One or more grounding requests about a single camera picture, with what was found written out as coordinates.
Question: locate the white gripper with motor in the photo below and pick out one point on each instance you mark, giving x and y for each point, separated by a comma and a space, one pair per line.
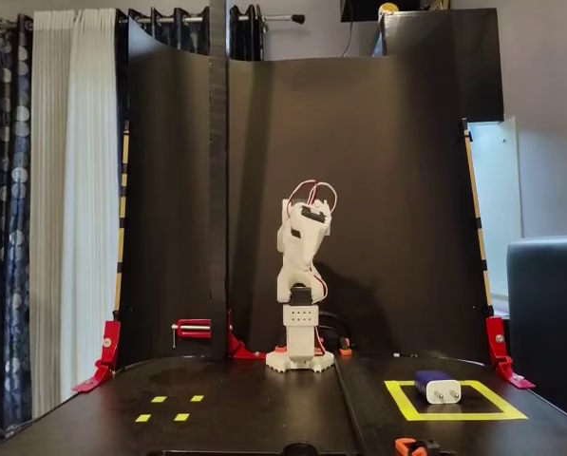
296, 254

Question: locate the blue white charger plug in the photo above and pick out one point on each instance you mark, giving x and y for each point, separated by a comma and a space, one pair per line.
437, 392

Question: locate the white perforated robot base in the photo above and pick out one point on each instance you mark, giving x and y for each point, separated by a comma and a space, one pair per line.
276, 363

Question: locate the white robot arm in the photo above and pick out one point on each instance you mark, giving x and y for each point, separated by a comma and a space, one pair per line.
302, 316

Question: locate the black backdrop sheet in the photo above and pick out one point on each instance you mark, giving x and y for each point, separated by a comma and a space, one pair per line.
406, 190

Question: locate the red screw clamp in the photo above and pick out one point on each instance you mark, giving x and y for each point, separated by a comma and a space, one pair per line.
195, 328

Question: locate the yellow black striped stick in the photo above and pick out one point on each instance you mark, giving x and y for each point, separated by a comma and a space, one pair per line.
475, 214
123, 190

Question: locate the white cabinet door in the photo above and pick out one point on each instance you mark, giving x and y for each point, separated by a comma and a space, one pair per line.
497, 190

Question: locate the yellow tape square outline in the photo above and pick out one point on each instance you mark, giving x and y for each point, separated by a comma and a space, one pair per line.
454, 416

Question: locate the large black orange bar clamp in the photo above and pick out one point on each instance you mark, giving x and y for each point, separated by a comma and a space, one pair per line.
413, 446

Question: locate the silver curtain rod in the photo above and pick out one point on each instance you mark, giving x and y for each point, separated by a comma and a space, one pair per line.
278, 19

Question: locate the white pleated curtain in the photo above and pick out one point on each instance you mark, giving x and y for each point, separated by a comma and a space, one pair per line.
74, 190

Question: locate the dark grommet curtain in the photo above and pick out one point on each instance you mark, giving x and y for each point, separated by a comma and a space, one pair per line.
188, 33

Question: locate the dark blue armchair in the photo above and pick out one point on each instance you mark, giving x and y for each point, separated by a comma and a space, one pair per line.
549, 309

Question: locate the yellow round object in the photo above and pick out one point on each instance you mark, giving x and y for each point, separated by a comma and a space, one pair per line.
388, 7

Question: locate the dark blue patterned curtain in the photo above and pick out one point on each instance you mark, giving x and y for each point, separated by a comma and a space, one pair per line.
10, 190

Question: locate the red corner clamp bracket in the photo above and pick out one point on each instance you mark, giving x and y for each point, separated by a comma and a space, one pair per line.
499, 349
107, 351

